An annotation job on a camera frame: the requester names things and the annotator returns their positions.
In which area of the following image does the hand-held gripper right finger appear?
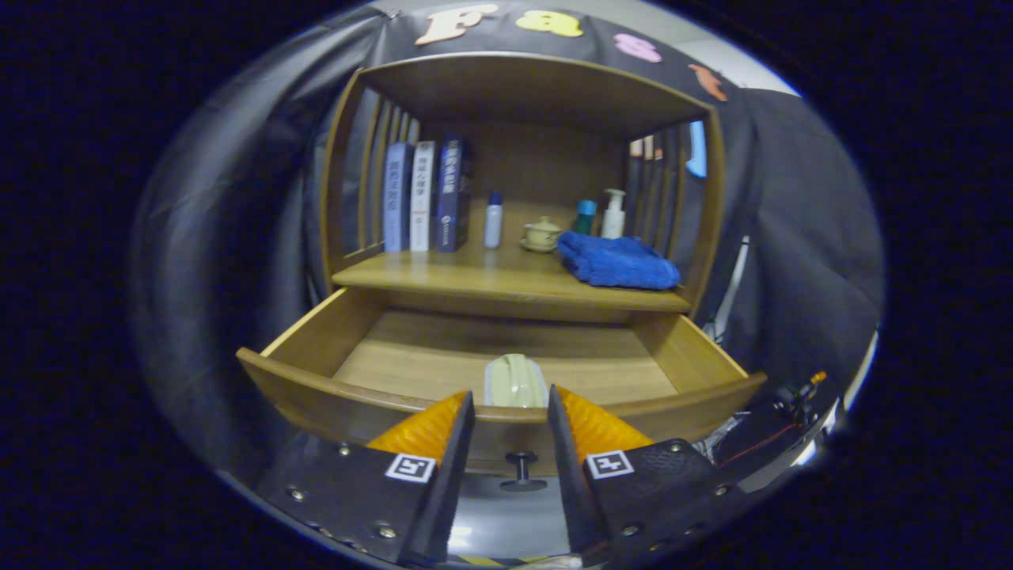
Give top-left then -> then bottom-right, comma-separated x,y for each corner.
546,385 -> 780,569

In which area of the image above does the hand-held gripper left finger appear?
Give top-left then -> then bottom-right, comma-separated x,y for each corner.
253,390 -> 477,567

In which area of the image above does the wooden drawer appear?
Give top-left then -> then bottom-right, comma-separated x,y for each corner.
236,287 -> 767,493

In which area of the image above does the wooden countertop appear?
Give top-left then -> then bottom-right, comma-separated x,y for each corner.
331,202 -> 691,314

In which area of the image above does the wooden cabinet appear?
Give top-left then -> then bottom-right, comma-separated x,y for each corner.
321,51 -> 727,325

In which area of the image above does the blue folded towel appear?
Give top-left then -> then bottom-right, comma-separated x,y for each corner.
556,231 -> 681,291

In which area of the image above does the orange and black device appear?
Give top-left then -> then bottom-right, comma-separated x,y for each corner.
780,370 -> 828,414

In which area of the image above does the beige lidded teacup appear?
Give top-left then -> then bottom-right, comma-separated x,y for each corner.
520,216 -> 563,254

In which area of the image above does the white pump bottle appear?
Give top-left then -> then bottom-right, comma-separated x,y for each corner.
601,188 -> 627,240

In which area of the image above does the white book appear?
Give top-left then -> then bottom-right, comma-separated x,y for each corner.
409,141 -> 437,253

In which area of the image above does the dark blue book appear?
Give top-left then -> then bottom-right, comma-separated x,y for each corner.
434,133 -> 474,253

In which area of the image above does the light blue book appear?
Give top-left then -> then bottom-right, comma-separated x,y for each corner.
383,142 -> 415,253

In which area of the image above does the black backdrop cloth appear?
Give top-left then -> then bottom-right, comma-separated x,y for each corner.
131,4 -> 883,476

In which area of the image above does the red cable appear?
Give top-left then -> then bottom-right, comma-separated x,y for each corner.
716,422 -> 794,468

